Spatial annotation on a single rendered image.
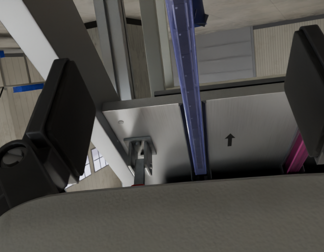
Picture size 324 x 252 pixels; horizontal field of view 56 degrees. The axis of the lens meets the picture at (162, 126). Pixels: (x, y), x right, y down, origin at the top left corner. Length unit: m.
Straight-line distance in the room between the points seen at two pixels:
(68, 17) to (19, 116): 9.62
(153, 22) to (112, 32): 0.14
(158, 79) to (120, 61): 0.15
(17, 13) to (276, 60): 10.32
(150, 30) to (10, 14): 0.46
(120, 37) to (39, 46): 0.31
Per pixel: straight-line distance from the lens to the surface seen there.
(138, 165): 0.31
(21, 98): 9.92
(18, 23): 0.20
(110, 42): 0.51
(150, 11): 0.64
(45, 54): 0.21
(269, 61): 10.47
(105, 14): 0.51
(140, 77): 5.77
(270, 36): 10.48
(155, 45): 0.63
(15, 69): 9.93
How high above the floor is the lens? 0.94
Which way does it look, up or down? 11 degrees up
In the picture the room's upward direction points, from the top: 173 degrees clockwise
